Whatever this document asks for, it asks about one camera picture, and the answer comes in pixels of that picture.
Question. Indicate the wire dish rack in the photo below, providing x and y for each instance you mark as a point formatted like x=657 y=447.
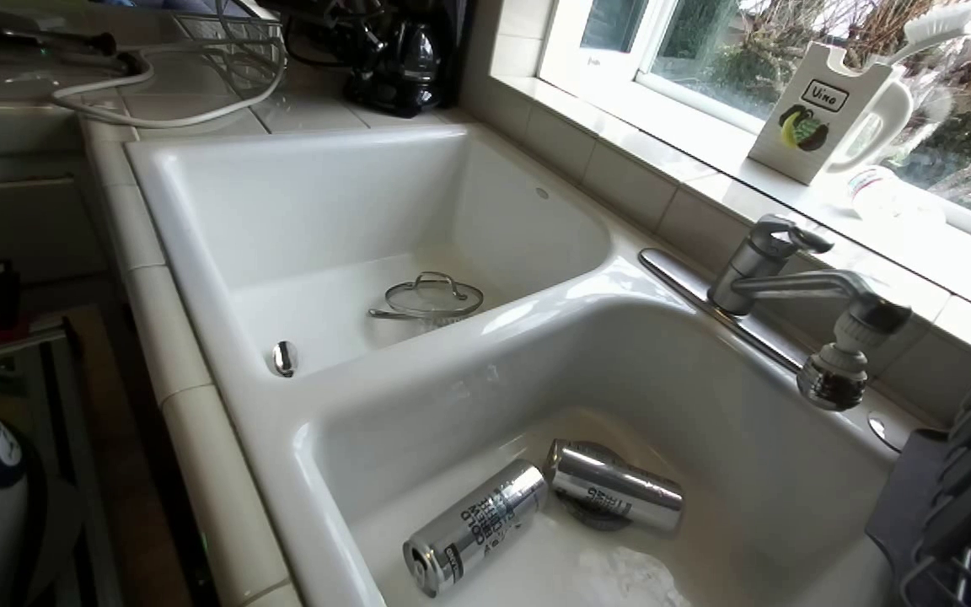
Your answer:
x=247 y=36

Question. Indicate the plain silver metal can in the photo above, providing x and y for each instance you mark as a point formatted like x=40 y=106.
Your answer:
x=602 y=482

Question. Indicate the white dish brush holder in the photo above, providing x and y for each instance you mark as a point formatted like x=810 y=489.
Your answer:
x=833 y=116

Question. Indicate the black coffee maker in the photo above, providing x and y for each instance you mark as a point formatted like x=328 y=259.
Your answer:
x=394 y=53

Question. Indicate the small chrome drain stopper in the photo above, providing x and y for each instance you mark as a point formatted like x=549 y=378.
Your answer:
x=284 y=360

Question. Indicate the white window frame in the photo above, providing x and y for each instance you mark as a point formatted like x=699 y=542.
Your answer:
x=733 y=59

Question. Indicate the chrome sink faucet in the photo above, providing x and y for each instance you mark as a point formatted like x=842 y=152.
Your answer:
x=836 y=373

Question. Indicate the glass pot lid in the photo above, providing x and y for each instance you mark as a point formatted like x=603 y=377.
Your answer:
x=433 y=298

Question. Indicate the white double basin sink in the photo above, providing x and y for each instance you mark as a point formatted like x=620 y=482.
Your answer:
x=388 y=422

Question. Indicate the black dish drying rack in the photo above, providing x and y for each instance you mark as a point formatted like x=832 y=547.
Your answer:
x=920 y=520

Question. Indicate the silver can with label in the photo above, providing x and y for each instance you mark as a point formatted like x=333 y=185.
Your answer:
x=476 y=527

